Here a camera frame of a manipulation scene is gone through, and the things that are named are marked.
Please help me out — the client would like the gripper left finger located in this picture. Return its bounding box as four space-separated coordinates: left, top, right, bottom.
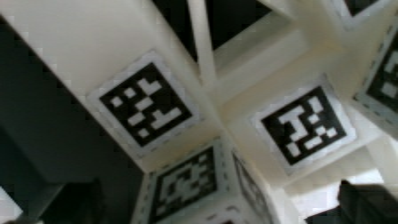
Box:
14 179 108 224

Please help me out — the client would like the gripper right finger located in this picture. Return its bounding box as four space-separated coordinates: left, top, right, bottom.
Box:
305 180 398 224

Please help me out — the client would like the white tagged cube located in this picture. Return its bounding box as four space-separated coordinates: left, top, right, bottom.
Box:
353 25 398 141
131 137 282 224

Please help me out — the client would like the white chair back part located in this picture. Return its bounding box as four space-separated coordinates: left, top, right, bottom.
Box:
0 0 398 224

